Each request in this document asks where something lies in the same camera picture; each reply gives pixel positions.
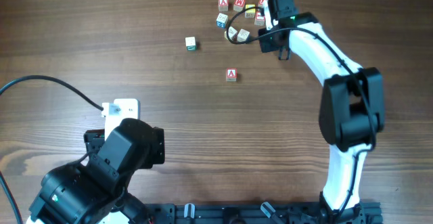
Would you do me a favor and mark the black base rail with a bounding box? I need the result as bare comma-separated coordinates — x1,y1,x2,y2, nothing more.
145,202,384,224

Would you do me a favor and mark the white blue-sided block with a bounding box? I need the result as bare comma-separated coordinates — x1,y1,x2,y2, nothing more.
216,13,229,28

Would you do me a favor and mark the yellow block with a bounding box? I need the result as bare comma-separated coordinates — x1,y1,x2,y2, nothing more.
244,4,256,18

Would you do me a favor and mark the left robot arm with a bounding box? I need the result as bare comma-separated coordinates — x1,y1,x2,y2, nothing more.
28,118,165,223

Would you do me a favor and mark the red I block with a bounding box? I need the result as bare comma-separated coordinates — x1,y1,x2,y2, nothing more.
254,12,265,26

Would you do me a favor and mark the white blue-edged block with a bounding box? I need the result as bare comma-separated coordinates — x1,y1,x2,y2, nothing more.
237,28,250,43

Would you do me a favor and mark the white green-sided block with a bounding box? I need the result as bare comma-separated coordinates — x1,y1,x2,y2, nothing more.
185,37,197,51

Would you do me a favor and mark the red M block left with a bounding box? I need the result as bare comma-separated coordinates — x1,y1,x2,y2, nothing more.
233,0,246,12

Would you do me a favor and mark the white yellow-sided block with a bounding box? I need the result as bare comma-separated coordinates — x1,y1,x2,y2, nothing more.
224,26,238,42

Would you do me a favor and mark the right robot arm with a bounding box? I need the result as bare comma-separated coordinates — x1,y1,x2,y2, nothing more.
258,0,384,223

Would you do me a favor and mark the red a block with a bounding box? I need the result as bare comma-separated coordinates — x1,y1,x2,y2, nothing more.
218,0,229,12
225,68,237,82

